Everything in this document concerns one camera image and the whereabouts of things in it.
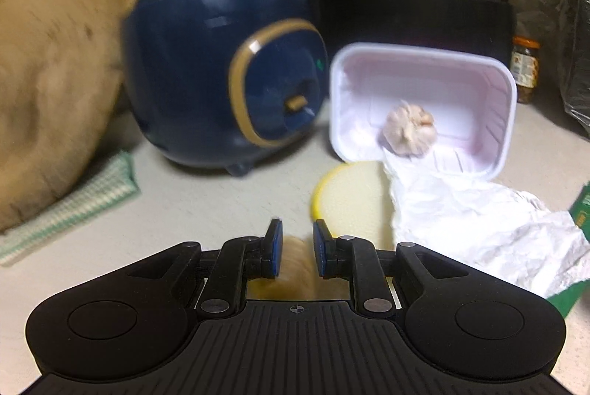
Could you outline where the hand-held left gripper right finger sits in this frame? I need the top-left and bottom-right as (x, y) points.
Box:
(312, 220), (466, 317)

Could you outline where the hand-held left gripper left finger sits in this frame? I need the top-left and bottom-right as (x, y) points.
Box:
(124, 219), (284, 317)

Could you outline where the yellow round sponge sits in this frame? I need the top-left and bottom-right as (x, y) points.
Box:
(311, 161), (397, 250)

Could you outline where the white paper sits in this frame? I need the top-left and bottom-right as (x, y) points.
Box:
(380, 146), (590, 300)

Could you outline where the garlic bulb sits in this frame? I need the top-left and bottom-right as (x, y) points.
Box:
(380, 100), (436, 157)

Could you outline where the white plastic tray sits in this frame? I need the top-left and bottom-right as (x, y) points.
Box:
(328, 42), (518, 183)

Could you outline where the green snack wrapper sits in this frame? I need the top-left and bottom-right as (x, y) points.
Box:
(544, 183), (590, 331)

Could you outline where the blue rice cooker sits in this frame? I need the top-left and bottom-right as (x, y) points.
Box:
(121, 0), (329, 179)

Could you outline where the green white dishcloth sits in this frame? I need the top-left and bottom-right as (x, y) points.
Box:
(0, 150), (140, 266)

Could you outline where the glass jar orange lid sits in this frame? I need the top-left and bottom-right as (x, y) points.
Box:
(511, 35), (541, 104)

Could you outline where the round wooden cutting board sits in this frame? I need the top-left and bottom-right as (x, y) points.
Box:
(0, 0), (130, 234)

